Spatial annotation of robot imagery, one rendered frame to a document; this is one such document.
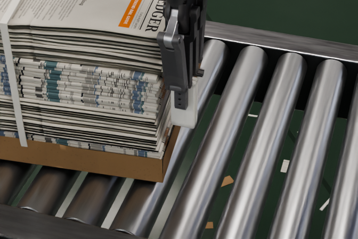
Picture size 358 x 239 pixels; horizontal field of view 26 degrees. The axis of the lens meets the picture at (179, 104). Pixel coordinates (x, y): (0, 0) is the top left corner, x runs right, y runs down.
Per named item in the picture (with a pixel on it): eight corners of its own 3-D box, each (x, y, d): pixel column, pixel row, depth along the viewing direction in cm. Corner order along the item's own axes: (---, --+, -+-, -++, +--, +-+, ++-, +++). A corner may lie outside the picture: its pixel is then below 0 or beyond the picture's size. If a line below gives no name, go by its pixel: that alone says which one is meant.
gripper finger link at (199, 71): (169, -6, 87) (172, -12, 88) (170, 73, 94) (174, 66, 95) (202, -1, 86) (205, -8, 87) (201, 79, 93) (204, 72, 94)
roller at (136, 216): (107, 263, 99) (96, 235, 96) (206, 59, 134) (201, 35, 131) (143, 266, 97) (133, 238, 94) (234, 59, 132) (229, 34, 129)
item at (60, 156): (47, 167, 104) (44, 142, 101) (107, 48, 126) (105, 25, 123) (164, 184, 101) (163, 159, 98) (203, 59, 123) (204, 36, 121)
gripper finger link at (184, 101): (188, 71, 91) (181, 86, 89) (188, 105, 94) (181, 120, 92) (176, 69, 91) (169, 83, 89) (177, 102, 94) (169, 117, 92)
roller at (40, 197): (23, 244, 102) (0, 217, 100) (142, 50, 137) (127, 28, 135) (50, 237, 99) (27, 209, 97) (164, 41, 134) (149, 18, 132)
